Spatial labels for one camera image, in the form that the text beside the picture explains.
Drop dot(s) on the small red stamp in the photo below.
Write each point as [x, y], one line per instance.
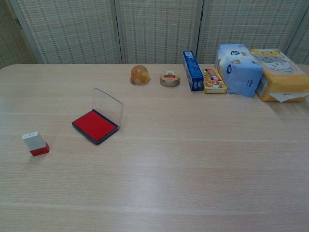
[33, 141]

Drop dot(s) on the red ink pad clear lid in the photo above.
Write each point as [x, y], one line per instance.
[93, 125]

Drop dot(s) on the round tin red label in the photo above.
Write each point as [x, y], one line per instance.
[169, 79]

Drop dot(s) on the long blue box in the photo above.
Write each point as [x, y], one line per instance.
[192, 70]

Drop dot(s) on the yellow snack box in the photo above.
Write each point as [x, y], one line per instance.
[213, 82]

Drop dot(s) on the light blue tissue pack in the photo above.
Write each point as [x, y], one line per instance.
[239, 72]

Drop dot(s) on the woven folding screen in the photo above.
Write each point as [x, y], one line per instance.
[72, 29]

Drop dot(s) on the yellow cat tissue pack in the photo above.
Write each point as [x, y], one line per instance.
[282, 75]

